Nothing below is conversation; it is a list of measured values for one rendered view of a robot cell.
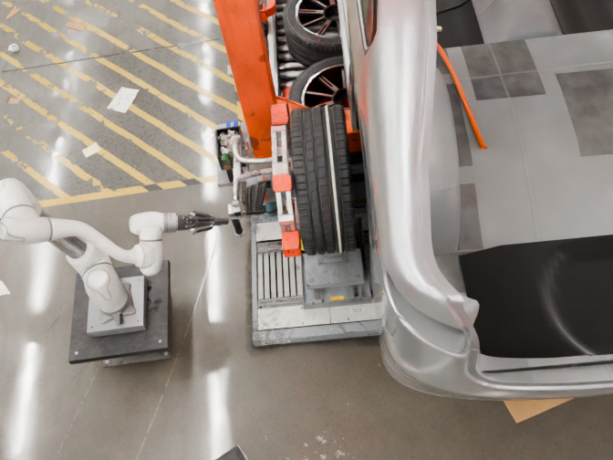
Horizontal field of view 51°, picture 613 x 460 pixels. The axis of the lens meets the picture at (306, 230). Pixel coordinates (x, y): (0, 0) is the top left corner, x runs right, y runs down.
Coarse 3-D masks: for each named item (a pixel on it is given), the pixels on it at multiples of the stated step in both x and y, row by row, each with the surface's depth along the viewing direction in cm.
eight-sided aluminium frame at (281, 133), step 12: (276, 132) 272; (288, 132) 295; (276, 144) 272; (288, 144) 302; (276, 156) 265; (288, 156) 310; (276, 168) 262; (288, 168) 264; (288, 192) 264; (288, 204) 265; (288, 216) 266; (288, 228) 305
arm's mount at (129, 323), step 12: (132, 288) 325; (144, 288) 326; (144, 300) 323; (96, 312) 320; (144, 312) 320; (96, 324) 316; (108, 324) 316; (132, 324) 315; (144, 324) 318; (96, 336) 319
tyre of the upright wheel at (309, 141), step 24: (312, 120) 268; (336, 120) 265; (312, 144) 259; (336, 144) 259; (312, 168) 257; (336, 168) 257; (312, 192) 257; (336, 192) 257; (312, 216) 262; (312, 240) 269; (336, 240) 271
